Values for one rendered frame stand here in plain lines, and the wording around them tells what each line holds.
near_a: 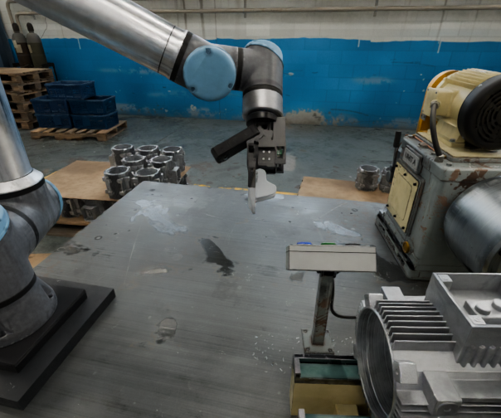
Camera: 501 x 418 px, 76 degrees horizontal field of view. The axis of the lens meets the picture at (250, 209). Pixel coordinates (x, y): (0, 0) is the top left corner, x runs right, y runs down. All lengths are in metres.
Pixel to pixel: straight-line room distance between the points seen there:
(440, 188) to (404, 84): 5.19
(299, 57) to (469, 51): 2.51
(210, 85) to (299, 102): 5.45
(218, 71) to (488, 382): 0.59
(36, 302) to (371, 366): 0.72
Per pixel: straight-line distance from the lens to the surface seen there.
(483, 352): 0.53
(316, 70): 5.95
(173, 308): 0.93
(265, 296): 0.94
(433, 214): 0.98
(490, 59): 6.39
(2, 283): 0.86
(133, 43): 0.62
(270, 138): 0.71
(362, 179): 3.16
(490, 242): 0.82
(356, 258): 0.66
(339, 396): 0.70
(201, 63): 0.60
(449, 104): 1.09
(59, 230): 3.08
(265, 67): 0.75
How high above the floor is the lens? 1.45
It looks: 29 degrees down
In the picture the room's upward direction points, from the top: straight up
